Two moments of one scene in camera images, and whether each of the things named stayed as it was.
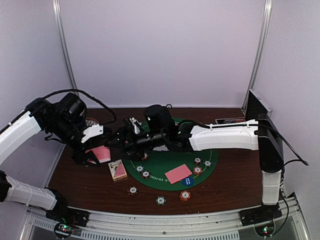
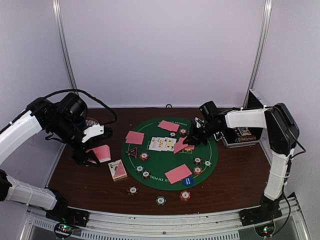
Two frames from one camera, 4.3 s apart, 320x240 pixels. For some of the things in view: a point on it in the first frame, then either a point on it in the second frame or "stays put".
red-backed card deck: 102,153 stays put
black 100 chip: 197,160 stays put
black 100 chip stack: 132,190 stays put
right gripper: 137,155 -> 193,138
